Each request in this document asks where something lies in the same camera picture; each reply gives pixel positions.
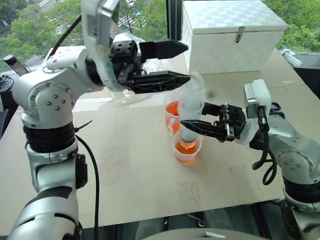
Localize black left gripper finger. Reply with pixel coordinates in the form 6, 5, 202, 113
127, 70, 193, 95
138, 39, 189, 61

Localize clear plastic wrapper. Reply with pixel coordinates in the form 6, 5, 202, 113
110, 57, 166, 109

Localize metal box latch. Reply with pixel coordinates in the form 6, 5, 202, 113
235, 25, 246, 44

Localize white checkered storage box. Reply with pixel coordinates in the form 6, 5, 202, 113
181, 0, 289, 75

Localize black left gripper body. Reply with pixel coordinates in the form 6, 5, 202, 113
109, 39, 147, 89

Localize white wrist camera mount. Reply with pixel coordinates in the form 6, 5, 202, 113
81, 0, 125, 94
234, 78, 273, 146

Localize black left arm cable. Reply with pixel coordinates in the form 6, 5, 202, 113
48, 14, 101, 235

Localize packaged syringe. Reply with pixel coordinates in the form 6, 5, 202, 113
280, 48, 304, 68

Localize plastic cup with red liquid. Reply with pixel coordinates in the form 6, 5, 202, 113
163, 96, 182, 137
172, 129, 203, 165

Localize black cable tie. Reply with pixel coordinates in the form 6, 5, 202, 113
73, 119, 94, 134

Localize black side table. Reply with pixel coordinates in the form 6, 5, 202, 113
291, 50, 320, 102

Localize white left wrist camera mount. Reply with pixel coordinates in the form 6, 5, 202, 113
81, 0, 125, 94

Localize dark window frame post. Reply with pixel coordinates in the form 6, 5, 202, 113
165, 0, 185, 42

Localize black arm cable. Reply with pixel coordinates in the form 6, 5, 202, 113
251, 105, 277, 186
48, 14, 101, 235

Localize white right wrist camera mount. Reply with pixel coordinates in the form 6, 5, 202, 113
234, 78, 273, 146

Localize clear plastic syringe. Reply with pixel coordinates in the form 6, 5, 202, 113
179, 70, 207, 149

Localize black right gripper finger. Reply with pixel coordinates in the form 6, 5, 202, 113
180, 119, 230, 141
201, 101, 225, 117

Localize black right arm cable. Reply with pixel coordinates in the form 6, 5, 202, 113
251, 105, 277, 186

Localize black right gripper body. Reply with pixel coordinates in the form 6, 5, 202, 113
214, 102, 248, 144

